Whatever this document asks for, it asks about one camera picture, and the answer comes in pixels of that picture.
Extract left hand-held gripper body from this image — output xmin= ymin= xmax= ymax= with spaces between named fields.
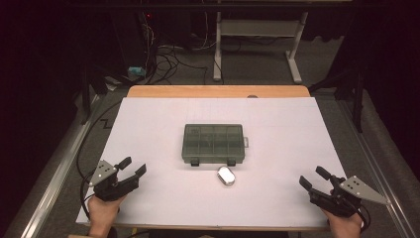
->
xmin=88 ymin=160 xmax=140 ymax=202

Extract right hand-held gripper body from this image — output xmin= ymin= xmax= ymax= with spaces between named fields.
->
xmin=310 ymin=176 xmax=391 ymax=218

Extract smoky clear compartment storage box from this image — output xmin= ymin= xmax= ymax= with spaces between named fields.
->
xmin=181 ymin=123 xmax=250 ymax=168

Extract clear contact lens case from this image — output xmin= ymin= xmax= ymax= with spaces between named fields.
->
xmin=216 ymin=166 xmax=237 ymax=187

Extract person's left hand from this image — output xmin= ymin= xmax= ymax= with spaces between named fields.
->
xmin=87 ymin=194 xmax=128 ymax=231

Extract person's right hand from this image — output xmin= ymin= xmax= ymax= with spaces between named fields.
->
xmin=322 ymin=208 xmax=365 ymax=238

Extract black metal stand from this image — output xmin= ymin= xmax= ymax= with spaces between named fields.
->
xmin=80 ymin=63 xmax=110 ymax=125
xmin=308 ymin=65 xmax=366 ymax=133

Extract small teal box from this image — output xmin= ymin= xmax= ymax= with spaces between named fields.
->
xmin=128 ymin=66 xmax=147 ymax=77

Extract right hand-held gripper cable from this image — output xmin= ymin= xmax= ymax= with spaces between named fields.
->
xmin=358 ymin=204 xmax=371 ymax=231

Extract hand-held gripper cable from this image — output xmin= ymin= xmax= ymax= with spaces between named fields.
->
xmin=76 ymin=100 xmax=123 ymax=219
xmin=358 ymin=204 xmax=371 ymax=231

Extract left hand-held gripper cable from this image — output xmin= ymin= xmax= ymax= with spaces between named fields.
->
xmin=76 ymin=100 xmax=123 ymax=219

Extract aluminium rail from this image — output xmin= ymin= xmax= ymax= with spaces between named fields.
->
xmin=19 ymin=95 xmax=100 ymax=238
xmin=336 ymin=98 xmax=420 ymax=238

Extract tangle of floor cables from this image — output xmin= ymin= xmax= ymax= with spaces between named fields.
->
xmin=142 ymin=13 xmax=209 ymax=85

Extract white metal stand frame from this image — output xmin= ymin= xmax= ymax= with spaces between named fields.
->
xmin=212 ymin=11 xmax=310 ymax=84

